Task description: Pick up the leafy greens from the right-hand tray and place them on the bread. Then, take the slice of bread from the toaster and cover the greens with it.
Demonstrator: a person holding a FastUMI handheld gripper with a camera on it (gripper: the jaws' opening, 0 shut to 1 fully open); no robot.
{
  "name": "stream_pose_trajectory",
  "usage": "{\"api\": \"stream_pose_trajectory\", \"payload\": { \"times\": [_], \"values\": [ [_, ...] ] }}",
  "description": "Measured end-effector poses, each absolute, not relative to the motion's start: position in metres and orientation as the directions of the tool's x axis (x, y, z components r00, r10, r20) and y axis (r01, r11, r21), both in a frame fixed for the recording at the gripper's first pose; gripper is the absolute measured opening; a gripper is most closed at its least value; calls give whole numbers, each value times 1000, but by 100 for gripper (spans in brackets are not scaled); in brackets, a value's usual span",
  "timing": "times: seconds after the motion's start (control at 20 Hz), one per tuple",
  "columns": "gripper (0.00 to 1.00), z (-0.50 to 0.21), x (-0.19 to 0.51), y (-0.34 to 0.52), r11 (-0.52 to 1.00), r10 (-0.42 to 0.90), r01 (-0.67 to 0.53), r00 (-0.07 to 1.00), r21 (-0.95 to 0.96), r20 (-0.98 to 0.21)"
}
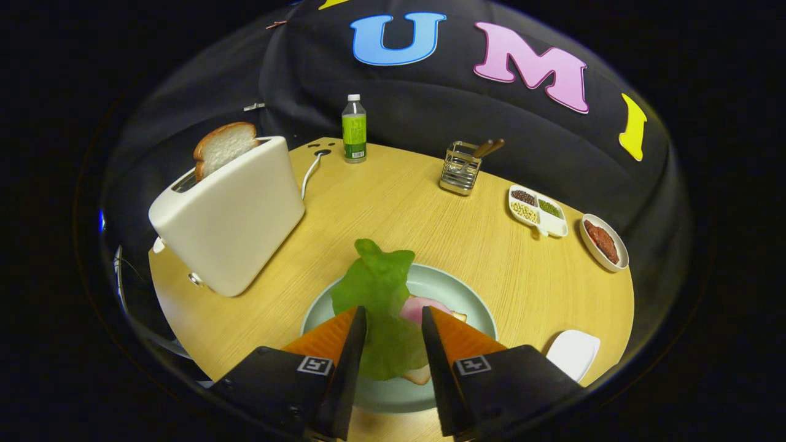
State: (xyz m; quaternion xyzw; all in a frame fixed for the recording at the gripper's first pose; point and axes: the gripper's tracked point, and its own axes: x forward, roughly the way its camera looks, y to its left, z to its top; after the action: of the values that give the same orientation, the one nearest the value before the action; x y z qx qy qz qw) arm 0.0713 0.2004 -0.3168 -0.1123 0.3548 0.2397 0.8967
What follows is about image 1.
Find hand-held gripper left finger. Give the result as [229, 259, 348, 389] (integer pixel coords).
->
[212, 306, 368, 441]

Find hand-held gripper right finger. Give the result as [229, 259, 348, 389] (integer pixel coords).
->
[421, 306, 584, 438]

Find green lettuce leaf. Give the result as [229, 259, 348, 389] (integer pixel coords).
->
[331, 239, 430, 381]

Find toasted bread slice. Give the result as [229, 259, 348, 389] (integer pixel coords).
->
[193, 122, 260, 181]

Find white bread slice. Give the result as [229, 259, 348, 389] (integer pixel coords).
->
[400, 310, 469, 386]

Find pink ham slice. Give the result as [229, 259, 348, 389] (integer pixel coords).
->
[399, 297, 455, 326]

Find pale green round plate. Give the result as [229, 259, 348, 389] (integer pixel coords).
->
[300, 263, 498, 414]

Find white rectangular plate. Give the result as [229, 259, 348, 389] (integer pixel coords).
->
[545, 330, 601, 384]

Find white divided dish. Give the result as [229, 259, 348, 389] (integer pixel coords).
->
[508, 184, 569, 238]

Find white toaster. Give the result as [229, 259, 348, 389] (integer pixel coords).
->
[148, 136, 306, 298]

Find white oval plate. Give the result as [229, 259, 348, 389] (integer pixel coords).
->
[580, 214, 629, 273]

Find red meat slices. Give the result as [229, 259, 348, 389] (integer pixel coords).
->
[584, 220, 620, 265]

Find green label water bottle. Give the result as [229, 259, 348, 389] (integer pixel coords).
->
[341, 94, 368, 164]

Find black backdrop cloth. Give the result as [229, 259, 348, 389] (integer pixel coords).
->
[101, 0, 691, 369]

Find metal wire utensil holder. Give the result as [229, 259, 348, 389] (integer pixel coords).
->
[439, 141, 483, 196]

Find white toaster power cable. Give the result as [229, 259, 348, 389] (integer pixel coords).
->
[301, 150, 325, 200]

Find wooden handled utensil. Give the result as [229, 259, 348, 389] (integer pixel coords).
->
[457, 139, 505, 176]

